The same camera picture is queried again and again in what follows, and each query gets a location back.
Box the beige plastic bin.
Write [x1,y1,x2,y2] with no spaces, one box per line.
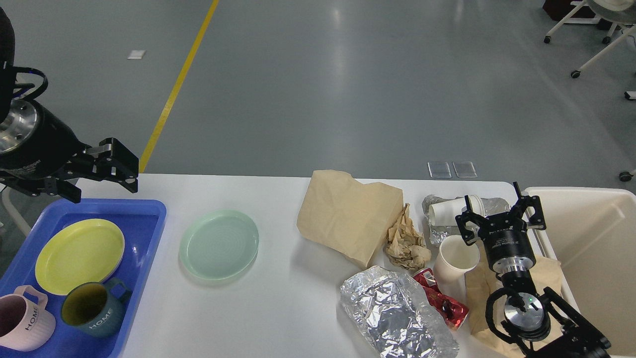
[526,186,636,358]

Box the small crumpled foil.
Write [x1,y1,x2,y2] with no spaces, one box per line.
[422,195,511,247]

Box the brown paper bag under arm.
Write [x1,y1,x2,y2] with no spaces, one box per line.
[465,252,563,358]

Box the lying white paper cup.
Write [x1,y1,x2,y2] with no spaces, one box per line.
[428,195,486,227]

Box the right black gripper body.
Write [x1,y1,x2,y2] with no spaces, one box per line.
[476,213,536,273]

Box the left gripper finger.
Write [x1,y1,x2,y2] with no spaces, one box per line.
[70,166,139,193]
[83,138,139,175]

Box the upright white paper cup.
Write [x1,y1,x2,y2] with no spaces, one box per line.
[432,235,480,283]

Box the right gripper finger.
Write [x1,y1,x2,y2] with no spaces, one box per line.
[455,195,486,246]
[507,182,547,231]

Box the pink home mug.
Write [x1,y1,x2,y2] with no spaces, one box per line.
[0,285,56,352]

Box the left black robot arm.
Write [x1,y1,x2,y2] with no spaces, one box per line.
[0,11,139,203]

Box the white chair base right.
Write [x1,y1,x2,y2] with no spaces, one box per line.
[544,0,636,102]

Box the crumpled brown paper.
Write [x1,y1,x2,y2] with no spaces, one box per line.
[384,202,432,271]

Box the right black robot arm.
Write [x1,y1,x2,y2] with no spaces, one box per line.
[455,182,611,358]

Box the red snack wrapper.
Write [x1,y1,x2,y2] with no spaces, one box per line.
[413,268,470,331]

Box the crumpled aluminium foil sheet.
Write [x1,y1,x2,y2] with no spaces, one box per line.
[340,266,460,358]

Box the light green plate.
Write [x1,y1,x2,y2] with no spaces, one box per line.
[178,209,260,282]

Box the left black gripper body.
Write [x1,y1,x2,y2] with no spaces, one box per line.
[0,99,92,203]

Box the white side table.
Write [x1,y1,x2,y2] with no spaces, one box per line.
[1,186,32,237]

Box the dark teal home mug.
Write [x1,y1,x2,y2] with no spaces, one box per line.
[61,278,132,338]

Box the large brown paper bag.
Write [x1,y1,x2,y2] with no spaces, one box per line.
[296,170,404,269]

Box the yellow plate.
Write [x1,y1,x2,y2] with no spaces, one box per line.
[35,218,125,295]

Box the blue plastic tray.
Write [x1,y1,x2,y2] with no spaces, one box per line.
[0,199,166,358]

